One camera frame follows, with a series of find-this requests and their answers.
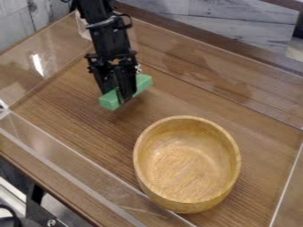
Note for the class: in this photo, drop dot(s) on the brown wooden bowl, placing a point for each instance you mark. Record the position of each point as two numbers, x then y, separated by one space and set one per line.
187 163

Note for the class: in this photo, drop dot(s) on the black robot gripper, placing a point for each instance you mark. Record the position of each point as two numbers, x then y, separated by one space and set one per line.
113 54

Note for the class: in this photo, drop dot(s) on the black metal table leg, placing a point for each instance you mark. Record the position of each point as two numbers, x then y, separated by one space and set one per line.
35 212

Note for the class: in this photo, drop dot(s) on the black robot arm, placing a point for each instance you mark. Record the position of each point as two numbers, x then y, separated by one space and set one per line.
99 9

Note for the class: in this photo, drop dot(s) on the green rectangular block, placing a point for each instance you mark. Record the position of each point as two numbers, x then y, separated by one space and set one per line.
111 100

